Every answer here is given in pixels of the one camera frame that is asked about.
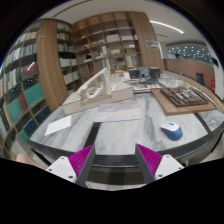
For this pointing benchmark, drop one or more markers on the brown wooden architectural model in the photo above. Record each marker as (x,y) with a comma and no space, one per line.
(177,101)

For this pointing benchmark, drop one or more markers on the left wooden bookshelf with books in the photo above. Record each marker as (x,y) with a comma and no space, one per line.
(37,75)

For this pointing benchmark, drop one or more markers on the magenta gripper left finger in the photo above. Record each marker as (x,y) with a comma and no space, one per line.
(76,167)

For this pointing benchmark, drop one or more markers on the dark grey box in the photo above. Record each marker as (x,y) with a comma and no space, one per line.
(154,72)

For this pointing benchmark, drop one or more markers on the white architectural model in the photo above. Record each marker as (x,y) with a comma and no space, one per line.
(103,88)

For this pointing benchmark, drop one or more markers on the blue and white computer mouse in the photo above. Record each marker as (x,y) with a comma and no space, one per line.
(172,130)

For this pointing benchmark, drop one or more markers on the grey printed mouse pad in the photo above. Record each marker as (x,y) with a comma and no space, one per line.
(119,111)

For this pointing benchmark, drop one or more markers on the rear wooden bookshelf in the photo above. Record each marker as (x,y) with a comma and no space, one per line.
(119,41)

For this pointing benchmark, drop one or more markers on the white paper sheet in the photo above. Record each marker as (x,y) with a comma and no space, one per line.
(58,125)

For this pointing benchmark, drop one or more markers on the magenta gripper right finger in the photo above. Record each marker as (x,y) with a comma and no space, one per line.
(155,166)

